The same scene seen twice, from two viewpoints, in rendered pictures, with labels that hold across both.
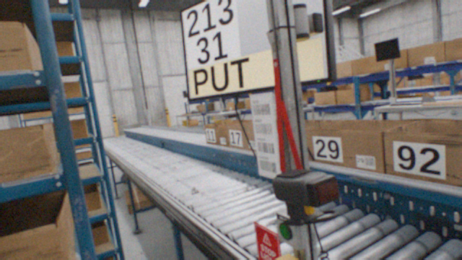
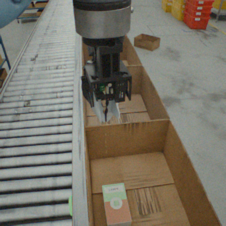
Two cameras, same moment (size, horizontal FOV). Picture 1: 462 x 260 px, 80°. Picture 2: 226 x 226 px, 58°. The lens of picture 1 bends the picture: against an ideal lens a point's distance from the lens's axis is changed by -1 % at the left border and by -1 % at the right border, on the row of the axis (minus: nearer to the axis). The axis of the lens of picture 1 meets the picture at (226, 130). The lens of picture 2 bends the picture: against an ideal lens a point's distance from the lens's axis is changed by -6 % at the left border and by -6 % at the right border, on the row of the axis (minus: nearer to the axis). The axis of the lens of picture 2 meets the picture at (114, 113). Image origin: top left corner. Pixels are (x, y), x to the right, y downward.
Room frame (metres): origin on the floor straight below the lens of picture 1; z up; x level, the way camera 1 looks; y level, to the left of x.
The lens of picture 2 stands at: (0.23, -1.03, 1.52)
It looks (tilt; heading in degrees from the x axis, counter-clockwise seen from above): 40 degrees down; 21
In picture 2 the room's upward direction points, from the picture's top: straight up
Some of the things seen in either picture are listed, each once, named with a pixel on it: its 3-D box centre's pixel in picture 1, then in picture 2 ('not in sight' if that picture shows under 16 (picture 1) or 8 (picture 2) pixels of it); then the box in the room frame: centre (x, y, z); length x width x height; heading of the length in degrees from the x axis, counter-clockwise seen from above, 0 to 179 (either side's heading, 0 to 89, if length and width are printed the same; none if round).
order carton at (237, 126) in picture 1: (259, 134); not in sight; (1.94, -0.23, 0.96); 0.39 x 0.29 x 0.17; 28
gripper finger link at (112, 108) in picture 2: not in sight; (114, 109); (0.56, -0.90, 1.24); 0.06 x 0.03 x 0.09; 36
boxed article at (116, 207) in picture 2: not in sight; (115, 205); (0.52, -0.92, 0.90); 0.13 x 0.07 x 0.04; 30
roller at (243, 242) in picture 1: (289, 224); (37, 103); (1.04, -0.20, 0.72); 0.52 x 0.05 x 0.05; 119
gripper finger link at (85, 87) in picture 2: not in sight; (93, 88); (0.56, -0.86, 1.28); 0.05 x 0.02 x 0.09; 126
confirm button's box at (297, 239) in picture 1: (290, 229); not in sight; (0.57, -0.11, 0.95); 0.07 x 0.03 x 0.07; 29
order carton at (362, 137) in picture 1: (360, 142); (108, 64); (1.25, -0.60, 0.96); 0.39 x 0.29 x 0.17; 28
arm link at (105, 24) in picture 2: not in sight; (104, 18); (0.56, -0.89, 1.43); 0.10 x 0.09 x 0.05; 126
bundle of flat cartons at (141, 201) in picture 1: (144, 197); not in sight; (3.70, 1.23, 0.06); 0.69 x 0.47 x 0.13; 22
